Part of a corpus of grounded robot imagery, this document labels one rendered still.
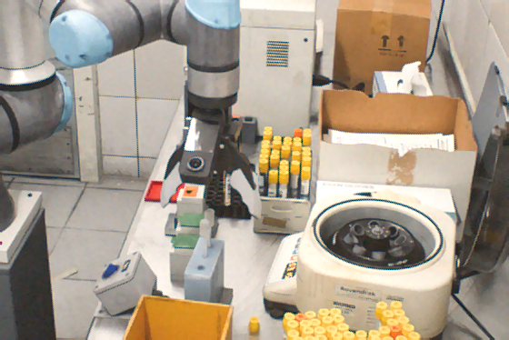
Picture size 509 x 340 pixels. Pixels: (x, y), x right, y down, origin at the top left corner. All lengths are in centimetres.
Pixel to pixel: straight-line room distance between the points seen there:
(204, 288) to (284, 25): 69
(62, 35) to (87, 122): 225
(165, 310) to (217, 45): 38
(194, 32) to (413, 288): 48
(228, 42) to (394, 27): 104
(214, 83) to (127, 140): 227
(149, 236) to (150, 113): 186
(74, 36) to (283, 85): 78
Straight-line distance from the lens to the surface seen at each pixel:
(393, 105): 180
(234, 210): 160
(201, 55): 119
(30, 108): 154
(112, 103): 341
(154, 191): 169
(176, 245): 141
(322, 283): 130
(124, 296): 135
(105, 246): 312
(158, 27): 122
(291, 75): 183
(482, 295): 148
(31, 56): 153
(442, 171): 161
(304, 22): 179
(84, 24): 114
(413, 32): 219
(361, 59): 222
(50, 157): 352
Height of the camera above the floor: 173
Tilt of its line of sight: 26 degrees down
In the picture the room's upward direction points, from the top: 1 degrees clockwise
